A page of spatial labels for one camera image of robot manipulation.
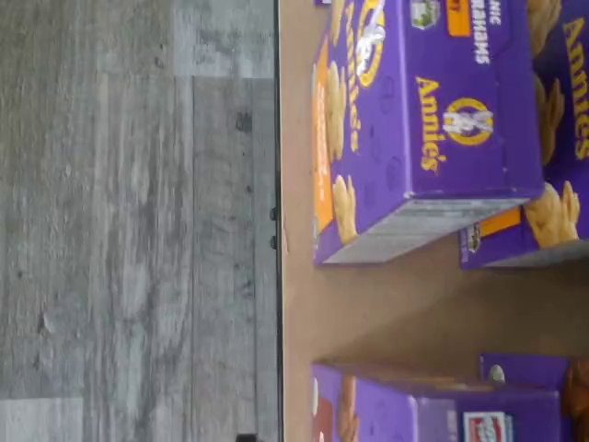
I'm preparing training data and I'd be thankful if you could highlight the purple Annie's box brown patch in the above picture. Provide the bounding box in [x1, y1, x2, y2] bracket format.
[311, 361, 574, 442]

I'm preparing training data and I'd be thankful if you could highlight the black metal shelf rack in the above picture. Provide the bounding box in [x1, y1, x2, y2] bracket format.
[269, 0, 284, 442]

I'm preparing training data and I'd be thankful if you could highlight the brown wooden shelf board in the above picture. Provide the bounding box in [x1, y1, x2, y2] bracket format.
[278, 0, 589, 442]

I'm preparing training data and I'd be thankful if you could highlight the purple Annie's box yellow patch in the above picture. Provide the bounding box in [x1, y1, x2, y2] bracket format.
[312, 0, 547, 266]
[459, 0, 589, 271]

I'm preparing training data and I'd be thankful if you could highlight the purple Annie's snack box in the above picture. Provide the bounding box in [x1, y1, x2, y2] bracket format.
[478, 352, 589, 442]

